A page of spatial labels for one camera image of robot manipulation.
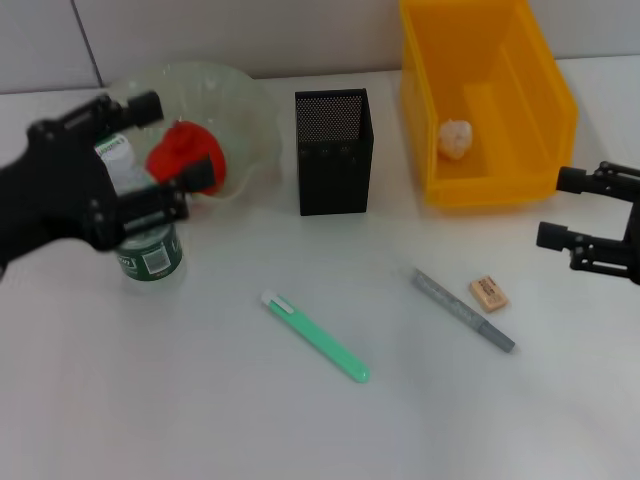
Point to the green glass fruit plate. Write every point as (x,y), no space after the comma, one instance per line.
(240,110)

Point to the green toothbrush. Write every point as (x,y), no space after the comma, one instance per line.
(315,335)

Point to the grey pen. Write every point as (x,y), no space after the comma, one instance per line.
(460,307)

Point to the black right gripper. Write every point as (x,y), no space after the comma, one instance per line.
(634,222)

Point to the beige eraser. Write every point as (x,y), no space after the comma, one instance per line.
(489,295)

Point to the clear water bottle green label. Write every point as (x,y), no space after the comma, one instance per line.
(150,260)

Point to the yellow plastic bin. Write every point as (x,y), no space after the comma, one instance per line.
(520,100)

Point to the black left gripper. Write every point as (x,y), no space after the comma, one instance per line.
(55,200)

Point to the black mesh pen holder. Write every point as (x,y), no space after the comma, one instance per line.
(335,175)

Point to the white paper ball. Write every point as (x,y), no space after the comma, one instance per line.
(456,139)

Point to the red-orange knitted orange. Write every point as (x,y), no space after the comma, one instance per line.
(180,150)

